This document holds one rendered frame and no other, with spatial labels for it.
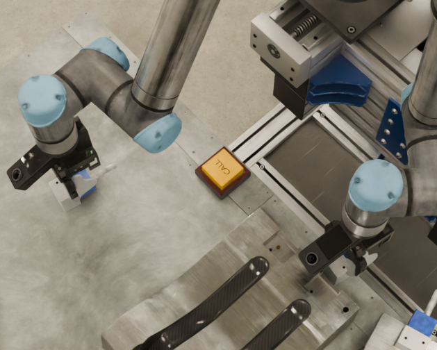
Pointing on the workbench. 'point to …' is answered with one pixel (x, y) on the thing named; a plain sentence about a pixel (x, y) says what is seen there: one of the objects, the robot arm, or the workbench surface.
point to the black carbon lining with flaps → (164, 340)
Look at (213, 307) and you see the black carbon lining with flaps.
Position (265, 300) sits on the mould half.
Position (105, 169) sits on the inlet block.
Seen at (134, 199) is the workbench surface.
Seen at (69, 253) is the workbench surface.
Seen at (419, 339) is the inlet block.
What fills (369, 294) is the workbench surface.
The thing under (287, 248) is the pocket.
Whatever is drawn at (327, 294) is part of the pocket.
